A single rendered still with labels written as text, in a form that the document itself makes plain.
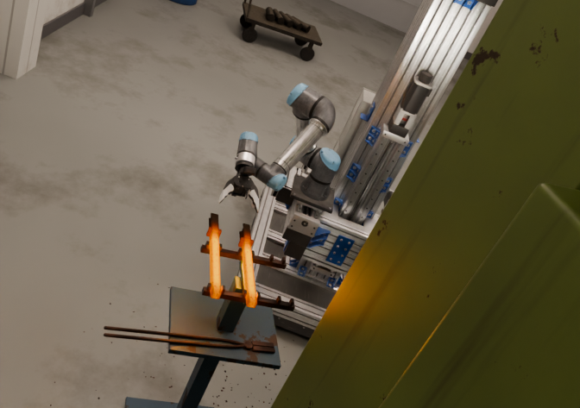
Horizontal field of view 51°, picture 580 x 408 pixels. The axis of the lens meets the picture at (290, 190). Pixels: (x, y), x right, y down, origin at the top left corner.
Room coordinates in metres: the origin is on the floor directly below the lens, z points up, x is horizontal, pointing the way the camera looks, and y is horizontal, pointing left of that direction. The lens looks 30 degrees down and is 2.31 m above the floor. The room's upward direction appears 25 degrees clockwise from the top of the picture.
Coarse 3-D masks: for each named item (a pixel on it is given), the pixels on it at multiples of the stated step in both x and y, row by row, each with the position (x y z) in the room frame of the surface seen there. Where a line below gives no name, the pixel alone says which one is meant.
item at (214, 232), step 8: (216, 216) 1.86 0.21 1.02; (216, 224) 1.81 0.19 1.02; (208, 232) 1.77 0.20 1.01; (216, 232) 1.77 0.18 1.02; (216, 240) 1.73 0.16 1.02; (216, 248) 1.69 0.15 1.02; (216, 256) 1.65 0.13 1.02; (216, 264) 1.61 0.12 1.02; (216, 272) 1.58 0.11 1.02; (216, 280) 1.54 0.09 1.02; (216, 288) 1.50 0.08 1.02; (216, 296) 1.48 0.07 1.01
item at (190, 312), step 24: (192, 312) 1.65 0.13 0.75; (216, 312) 1.70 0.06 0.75; (264, 312) 1.81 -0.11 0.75; (168, 336) 1.51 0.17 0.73; (216, 336) 1.59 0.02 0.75; (240, 336) 1.64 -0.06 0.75; (264, 336) 1.69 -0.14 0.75; (216, 360) 1.51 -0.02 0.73; (240, 360) 1.54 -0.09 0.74; (264, 360) 1.58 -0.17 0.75
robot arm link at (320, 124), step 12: (324, 108) 2.44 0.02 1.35; (312, 120) 2.41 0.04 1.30; (324, 120) 2.40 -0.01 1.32; (312, 132) 2.36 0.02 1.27; (324, 132) 2.40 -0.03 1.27; (300, 144) 2.30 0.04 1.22; (312, 144) 2.34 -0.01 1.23; (288, 156) 2.24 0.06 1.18; (300, 156) 2.28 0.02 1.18; (264, 168) 2.18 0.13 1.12; (276, 168) 2.19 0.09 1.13; (288, 168) 2.22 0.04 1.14; (264, 180) 2.15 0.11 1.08; (276, 180) 2.14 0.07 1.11
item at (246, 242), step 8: (248, 224) 1.89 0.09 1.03; (240, 232) 1.88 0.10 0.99; (248, 232) 1.84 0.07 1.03; (240, 240) 1.80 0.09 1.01; (248, 240) 1.81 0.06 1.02; (248, 248) 1.77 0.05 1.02; (248, 256) 1.72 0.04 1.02; (248, 264) 1.68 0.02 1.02; (248, 272) 1.65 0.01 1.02; (248, 280) 1.60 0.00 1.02; (248, 288) 1.57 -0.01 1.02; (248, 296) 1.53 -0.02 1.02; (248, 304) 1.51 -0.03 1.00
